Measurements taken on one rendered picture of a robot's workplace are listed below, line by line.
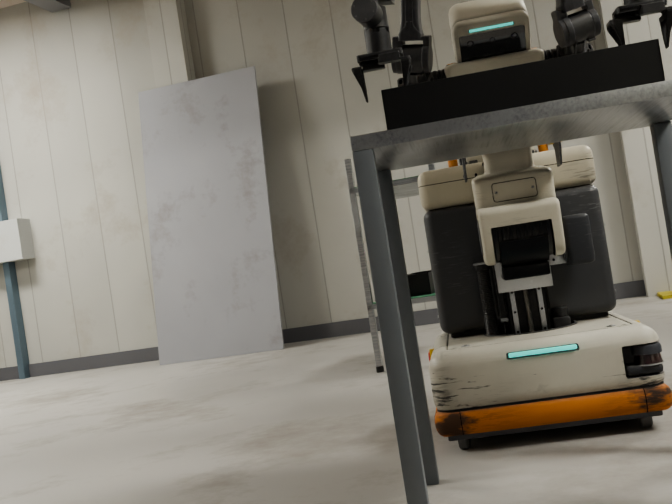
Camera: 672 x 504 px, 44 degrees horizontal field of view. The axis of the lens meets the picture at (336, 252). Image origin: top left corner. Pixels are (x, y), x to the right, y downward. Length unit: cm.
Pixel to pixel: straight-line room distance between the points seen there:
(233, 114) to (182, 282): 144
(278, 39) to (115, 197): 202
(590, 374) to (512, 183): 56
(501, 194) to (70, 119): 604
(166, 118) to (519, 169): 515
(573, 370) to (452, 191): 68
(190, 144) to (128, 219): 100
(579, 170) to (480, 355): 69
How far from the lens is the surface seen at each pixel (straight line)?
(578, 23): 233
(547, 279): 252
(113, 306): 772
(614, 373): 233
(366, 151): 162
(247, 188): 677
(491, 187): 235
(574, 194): 263
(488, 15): 238
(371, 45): 190
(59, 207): 799
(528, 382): 230
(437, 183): 261
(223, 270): 674
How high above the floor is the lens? 55
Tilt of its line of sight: 1 degrees up
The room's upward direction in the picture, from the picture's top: 9 degrees counter-clockwise
